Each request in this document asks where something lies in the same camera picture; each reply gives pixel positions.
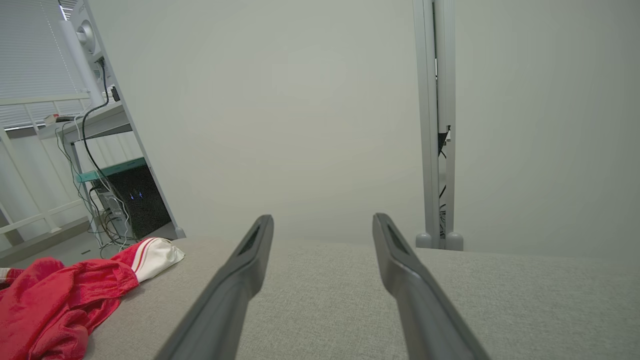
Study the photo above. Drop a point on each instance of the slim grey partition edge post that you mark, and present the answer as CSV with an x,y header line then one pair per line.
x,y
179,233

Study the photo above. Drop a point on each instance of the white desk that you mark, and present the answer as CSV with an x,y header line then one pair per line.
x,y
100,122

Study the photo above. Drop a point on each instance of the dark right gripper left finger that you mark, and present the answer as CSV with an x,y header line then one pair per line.
x,y
225,300

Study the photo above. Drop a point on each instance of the black computer tower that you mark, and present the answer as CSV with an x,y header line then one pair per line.
x,y
142,200

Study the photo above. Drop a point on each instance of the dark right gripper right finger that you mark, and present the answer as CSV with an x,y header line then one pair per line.
x,y
425,310

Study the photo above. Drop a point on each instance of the grey double partition post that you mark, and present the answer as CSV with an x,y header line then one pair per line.
x,y
429,125

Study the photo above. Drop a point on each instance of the white window blinds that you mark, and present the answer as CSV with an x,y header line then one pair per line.
x,y
30,50

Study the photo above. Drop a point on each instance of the black power adapter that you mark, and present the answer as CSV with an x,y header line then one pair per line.
x,y
115,93

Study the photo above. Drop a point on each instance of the small white box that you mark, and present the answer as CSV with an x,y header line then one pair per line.
x,y
51,119

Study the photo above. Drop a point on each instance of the white monitor back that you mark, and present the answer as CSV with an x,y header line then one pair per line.
x,y
86,35

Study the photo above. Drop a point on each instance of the red polo shirt white sleeves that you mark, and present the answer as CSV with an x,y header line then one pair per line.
x,y
50,300

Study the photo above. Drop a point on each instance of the teal shelf board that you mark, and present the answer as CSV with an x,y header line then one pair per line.
x,y
112,169

